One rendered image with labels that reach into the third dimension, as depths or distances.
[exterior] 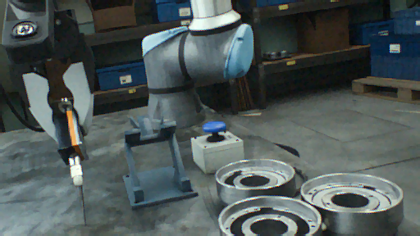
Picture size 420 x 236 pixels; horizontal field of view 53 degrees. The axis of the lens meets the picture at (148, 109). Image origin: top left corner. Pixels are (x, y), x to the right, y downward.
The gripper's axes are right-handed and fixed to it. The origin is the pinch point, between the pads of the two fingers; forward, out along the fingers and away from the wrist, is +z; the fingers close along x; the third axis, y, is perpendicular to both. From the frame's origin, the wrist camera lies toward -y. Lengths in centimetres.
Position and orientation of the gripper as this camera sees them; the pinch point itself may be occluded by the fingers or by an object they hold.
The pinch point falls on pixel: (69, 129)
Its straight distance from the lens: 51.4
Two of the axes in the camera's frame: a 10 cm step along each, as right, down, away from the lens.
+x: -9.8, 2.2, -0.5
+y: -1.0, -2.4, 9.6
